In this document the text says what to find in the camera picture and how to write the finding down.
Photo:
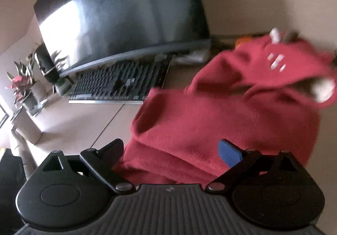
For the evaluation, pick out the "red leafed potted plant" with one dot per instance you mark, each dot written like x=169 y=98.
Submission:
x=22 y=84

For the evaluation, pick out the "black computer monitor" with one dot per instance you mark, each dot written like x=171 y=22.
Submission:
x=123 y=13

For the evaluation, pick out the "black speaker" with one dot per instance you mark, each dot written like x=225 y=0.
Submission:
x=46 y=62

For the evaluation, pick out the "orange round object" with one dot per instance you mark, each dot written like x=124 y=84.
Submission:
x=243 y=40

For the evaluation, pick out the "black keyboard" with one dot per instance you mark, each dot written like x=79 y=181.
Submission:
x=121 y=82

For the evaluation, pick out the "red knit sweater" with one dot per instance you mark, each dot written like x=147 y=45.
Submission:
x=210 y=119

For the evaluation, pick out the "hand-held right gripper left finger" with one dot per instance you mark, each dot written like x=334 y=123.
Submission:
x=113 y=148

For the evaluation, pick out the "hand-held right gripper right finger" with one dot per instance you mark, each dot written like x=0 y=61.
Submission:
x=229 y=153

